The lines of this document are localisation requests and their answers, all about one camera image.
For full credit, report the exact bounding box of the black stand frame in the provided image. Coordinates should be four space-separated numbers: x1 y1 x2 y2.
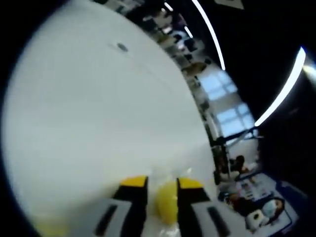
209 128 259 185

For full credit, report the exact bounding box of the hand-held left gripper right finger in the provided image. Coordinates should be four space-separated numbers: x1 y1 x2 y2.
175 176 232 237

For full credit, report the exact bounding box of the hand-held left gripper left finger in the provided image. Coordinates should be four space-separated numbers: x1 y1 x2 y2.
92 175 149 237

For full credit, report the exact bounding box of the square ceiling air vent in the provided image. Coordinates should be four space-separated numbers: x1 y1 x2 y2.
214 0 245 10

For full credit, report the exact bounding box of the long ceiling light strip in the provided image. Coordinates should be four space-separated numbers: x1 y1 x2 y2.
254 46 307 127
191 0 227 71

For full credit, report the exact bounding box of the large yellow silicone block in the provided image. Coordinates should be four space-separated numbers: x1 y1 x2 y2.
37 214 72 237

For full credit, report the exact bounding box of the small yellow silicone block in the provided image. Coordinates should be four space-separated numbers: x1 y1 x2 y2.
154 181 178 225

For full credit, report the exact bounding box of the bright window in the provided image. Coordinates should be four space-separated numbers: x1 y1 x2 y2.
197 71 255 136

